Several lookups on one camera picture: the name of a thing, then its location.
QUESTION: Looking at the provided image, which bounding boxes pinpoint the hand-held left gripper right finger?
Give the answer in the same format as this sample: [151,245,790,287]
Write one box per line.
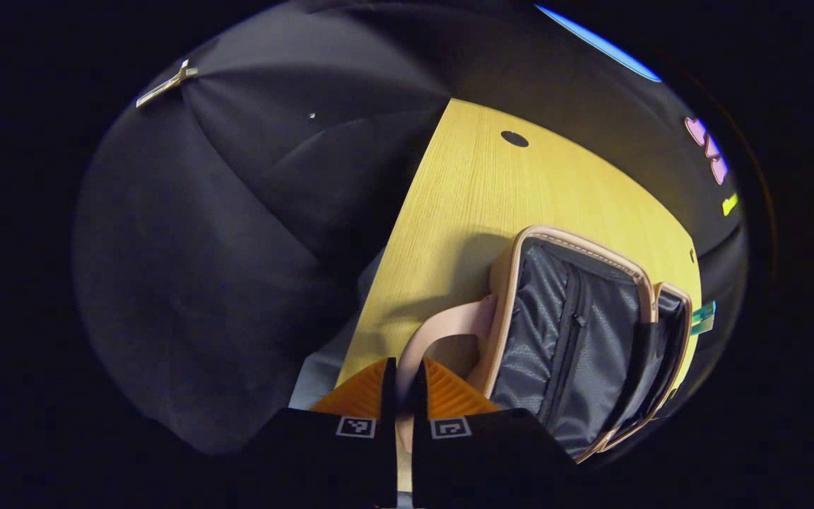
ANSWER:
[411,357,581,509]

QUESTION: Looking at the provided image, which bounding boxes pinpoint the pale cloth clip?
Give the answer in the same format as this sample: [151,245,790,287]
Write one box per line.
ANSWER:
[136,59,200,109]

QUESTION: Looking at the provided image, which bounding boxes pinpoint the pink suitcase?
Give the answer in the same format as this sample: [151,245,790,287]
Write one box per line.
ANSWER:
[394,225,695,493]

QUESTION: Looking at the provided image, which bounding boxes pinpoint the black backdrop cloth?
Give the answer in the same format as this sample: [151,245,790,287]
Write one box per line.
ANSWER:
[71,0,750,457]

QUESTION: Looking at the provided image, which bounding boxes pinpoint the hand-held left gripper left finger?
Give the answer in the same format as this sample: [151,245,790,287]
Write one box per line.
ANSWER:
[234,357,399,509]

